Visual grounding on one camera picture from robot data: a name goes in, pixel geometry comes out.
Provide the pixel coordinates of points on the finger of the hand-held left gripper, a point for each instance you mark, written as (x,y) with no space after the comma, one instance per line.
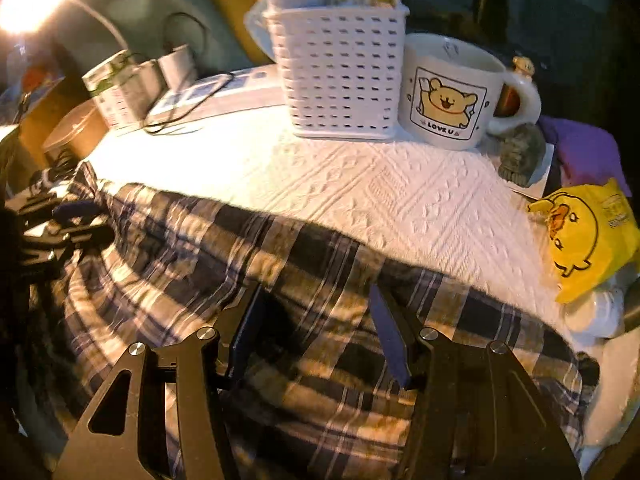
(75,237)
(75,208)

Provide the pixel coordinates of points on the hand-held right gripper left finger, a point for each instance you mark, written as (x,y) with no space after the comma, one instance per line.
(247,332)

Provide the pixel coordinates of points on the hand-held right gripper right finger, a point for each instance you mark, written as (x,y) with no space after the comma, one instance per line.
(387,335)

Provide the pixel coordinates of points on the plaid flannel shirt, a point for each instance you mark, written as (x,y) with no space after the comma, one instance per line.
(325,270)

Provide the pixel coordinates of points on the brown lidded food container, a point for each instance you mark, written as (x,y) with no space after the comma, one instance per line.
(77,132)

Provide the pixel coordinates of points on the cardboard box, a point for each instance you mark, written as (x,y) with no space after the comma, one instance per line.
(42,115)

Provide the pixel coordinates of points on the green and white box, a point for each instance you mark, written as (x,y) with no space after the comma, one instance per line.
(122,87)

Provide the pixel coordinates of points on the white textured tablecloth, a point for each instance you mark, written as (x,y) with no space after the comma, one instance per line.
(400,200)

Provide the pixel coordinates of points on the white charger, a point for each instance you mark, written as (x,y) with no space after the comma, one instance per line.
(177,65)

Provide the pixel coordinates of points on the flat blue white box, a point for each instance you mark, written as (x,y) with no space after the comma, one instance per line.
(220,92)

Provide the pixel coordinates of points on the white wrapper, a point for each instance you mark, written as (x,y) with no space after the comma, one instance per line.
(595,310)

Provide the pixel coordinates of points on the grey curtain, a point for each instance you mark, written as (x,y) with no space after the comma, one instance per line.
(150,5)

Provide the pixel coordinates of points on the yellow chick bag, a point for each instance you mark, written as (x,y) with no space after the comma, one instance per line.
(585,237)

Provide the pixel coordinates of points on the white bear mug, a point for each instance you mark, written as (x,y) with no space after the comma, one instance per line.
(450,95)

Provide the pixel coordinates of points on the yellow curtain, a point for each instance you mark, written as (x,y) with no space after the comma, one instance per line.
(230,0)

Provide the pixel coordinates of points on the purple cloth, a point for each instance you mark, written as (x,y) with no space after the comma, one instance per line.
(585,150)

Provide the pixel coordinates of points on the white perforated basket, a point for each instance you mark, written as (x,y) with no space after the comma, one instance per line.
(340,65)

